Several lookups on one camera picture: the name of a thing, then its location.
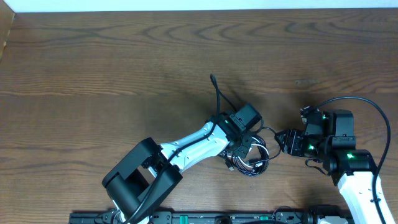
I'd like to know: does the white usb cable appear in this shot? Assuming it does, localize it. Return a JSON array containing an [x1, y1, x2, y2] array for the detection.
[[238, 136, 271, 169]]

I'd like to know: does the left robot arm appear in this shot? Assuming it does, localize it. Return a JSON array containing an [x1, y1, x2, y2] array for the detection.
[[102, 111, 262, 223]]

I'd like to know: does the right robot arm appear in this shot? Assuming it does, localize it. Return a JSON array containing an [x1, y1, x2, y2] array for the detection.
[[275, 108, 394, 223]]

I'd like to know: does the cardboard box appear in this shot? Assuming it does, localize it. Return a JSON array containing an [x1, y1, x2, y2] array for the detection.
[[0, 0, 15, 58]]

